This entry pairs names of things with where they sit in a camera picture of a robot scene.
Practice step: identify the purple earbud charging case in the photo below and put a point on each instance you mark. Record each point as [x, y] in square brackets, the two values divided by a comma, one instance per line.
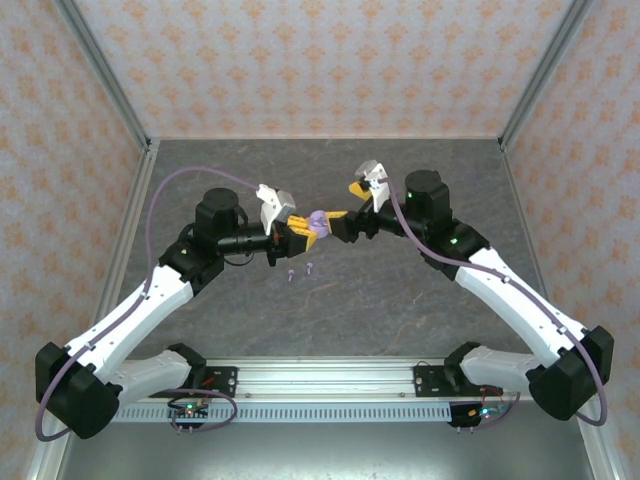
[318, 224]

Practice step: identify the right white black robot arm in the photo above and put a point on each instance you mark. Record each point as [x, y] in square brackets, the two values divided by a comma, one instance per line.
[520, 300]

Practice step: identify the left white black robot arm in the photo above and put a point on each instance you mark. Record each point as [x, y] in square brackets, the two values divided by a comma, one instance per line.
[130, 312]

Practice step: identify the circuit board with lights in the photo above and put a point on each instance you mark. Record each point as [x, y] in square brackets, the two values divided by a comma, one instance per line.
[189, 411]
[475, 414]

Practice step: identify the aluminium table side rail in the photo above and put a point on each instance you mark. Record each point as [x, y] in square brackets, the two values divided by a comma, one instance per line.
[510, 165]
[146, 165]

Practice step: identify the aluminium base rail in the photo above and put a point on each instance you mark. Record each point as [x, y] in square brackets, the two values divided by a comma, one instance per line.
[325, 380]

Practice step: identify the aluminium frame corner post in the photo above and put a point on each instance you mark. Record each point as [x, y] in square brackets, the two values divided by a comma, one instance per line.
[544, 70]
[104, 70]

